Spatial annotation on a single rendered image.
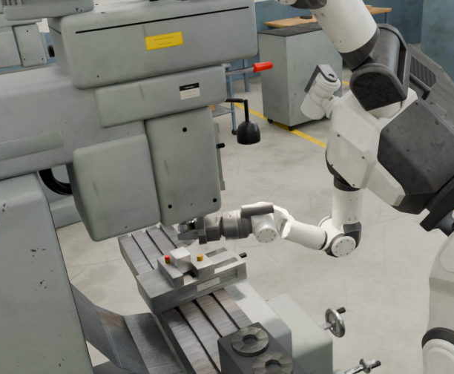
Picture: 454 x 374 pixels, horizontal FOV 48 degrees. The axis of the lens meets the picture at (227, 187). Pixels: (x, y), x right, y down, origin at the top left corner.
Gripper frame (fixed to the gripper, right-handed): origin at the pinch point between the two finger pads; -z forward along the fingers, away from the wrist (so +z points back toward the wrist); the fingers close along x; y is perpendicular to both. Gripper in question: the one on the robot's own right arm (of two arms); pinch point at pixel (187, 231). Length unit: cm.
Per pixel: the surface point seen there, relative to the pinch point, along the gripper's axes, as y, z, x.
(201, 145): -29.2, 7.7, 7.9
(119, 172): -28.6, -13.0, 18.0
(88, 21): -64, -13, 19
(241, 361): 10.0, 10.9, 45.8
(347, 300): 124, 81, -113
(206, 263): 17.6, 3.9, -8.0
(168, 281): 21.4, -9.4, -6.4
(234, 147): 123, 37, -400
